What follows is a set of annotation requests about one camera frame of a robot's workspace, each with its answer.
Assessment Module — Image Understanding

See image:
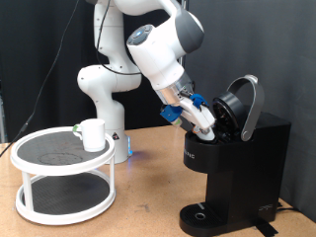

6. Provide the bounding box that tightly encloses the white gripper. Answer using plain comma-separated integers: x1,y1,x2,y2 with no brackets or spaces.
177,95,217,138

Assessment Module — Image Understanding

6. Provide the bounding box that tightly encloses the black Keurig coffee machine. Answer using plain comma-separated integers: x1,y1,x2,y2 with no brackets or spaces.
178,74,292,237

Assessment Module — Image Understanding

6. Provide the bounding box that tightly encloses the white mug green handle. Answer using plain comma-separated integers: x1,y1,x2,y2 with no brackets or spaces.
72,118,107,153

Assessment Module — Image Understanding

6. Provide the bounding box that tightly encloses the grey partition panel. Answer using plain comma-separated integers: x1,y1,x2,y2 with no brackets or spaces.
182,0,316,223

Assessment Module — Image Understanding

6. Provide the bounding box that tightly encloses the black tape strip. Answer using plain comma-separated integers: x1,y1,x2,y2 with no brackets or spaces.
252,217,279,237

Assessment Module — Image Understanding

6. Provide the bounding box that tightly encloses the white two-tier turntable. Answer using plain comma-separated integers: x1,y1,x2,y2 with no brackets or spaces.
9,125,118,226

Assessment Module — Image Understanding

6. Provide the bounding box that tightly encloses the black curtain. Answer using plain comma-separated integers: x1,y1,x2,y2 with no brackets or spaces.
0,0,182,144

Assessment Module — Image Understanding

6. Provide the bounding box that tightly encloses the blue cable clip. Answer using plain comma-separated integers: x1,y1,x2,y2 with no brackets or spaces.
189,93,209,110

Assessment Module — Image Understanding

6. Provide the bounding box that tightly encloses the wrist camera blue mount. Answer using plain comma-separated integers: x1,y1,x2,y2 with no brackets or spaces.
159,104,184,127

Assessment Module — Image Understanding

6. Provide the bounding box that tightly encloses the vertical metal post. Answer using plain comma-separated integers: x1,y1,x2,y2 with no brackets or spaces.
174,0,190,126

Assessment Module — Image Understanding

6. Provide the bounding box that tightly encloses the black power cord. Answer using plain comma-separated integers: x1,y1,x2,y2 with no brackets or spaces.
276,200,301,213

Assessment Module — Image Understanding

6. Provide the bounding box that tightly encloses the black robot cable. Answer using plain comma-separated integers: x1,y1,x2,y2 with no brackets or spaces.
0,0,143,158

